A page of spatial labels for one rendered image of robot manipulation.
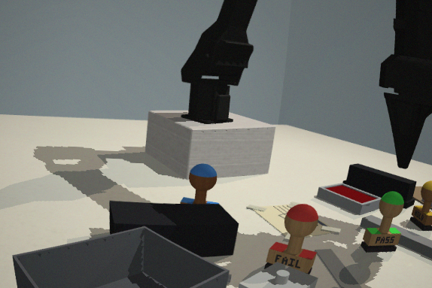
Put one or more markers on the wooden fail stamp with red knob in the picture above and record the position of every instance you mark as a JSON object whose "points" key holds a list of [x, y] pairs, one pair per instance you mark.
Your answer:
{"points": [[300, 221]]}

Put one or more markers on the brown flat board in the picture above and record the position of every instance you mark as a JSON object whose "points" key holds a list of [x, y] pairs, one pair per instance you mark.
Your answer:
{"points": [[417, 195]]}

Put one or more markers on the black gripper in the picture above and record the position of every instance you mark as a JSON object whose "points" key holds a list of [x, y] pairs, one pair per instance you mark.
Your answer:
{"points": [[409, 72]]}

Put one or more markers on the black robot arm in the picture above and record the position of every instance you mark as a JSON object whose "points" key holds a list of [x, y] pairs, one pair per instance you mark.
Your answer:
{"points": [[223, 50]]}

